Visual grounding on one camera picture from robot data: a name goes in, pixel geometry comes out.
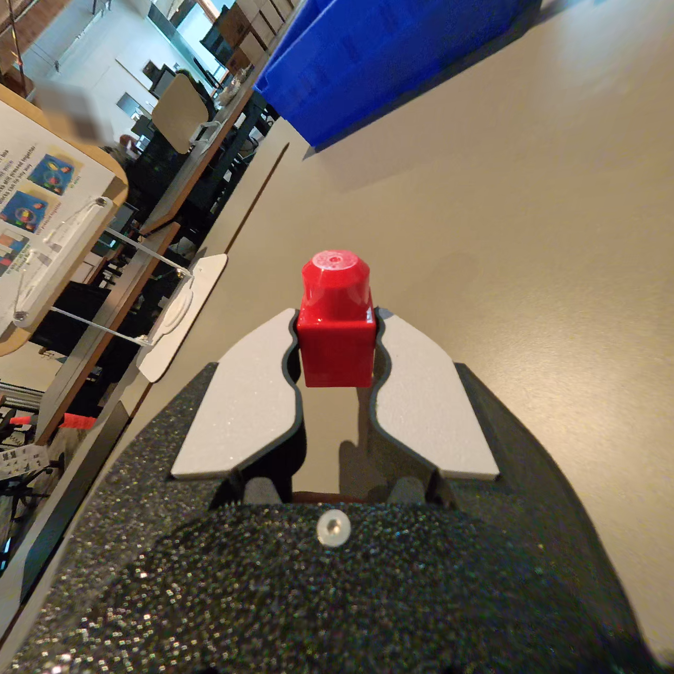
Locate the wooden clipboard with instruction sheet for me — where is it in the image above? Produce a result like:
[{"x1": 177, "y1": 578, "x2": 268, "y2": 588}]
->
[{"x1": 0, "y1": 84, "x2": 128, "y2": 358}]

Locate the beige office chair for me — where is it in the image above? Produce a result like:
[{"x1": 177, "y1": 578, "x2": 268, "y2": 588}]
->
[{"x1": 152, "y1": 73, "x2": 209, "y2": 154}]

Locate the white clipboard stand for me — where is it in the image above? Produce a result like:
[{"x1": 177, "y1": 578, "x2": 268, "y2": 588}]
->
[{"x1": 13, "y1": 196, "x2": 197, "y2": 346}]

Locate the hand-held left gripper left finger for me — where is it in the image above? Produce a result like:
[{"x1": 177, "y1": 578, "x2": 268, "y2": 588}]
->
[{"x1": 170, "y1": 308, "x2": 307, "y2": 480}]

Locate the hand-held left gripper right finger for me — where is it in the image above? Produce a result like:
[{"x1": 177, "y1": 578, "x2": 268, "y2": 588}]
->
[{"x1": 369, "y1": 308, "x2": 501, "y2": 481}]

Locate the long brown workbench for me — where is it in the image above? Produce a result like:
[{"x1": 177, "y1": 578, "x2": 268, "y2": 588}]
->
[
  {"x1": 142, "y1": 84, "x2": 259, "y2": 235},
  {"x1": 34, "y1": 221, "x2": 181, "y2": 445}
]

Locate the blue plastic bin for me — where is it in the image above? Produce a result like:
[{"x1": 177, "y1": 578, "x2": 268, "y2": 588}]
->
[{"x1": 254, "y1": 0, "x2": 543, "y2": 148}]

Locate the red mega block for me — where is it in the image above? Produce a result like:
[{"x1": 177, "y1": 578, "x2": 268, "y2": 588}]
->
[{"x1": 296, "y1": 250, "x2": 377, "y2": 388}]

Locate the orange traffic cone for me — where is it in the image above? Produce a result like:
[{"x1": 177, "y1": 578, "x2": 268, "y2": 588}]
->
[{"x1": 11, "y1": 413, "x2": 99, "y2": 430}]

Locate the white desk mat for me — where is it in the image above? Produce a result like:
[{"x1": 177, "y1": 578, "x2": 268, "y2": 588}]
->
[{"x1": 136, "y1": 254, "x2": 229, "y2": 383}]

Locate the stack of cardboard boxes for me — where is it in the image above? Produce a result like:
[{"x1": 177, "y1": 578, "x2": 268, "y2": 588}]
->
[{"x1": 203, "y1": 0, "x2": 298, "y2": 72}]

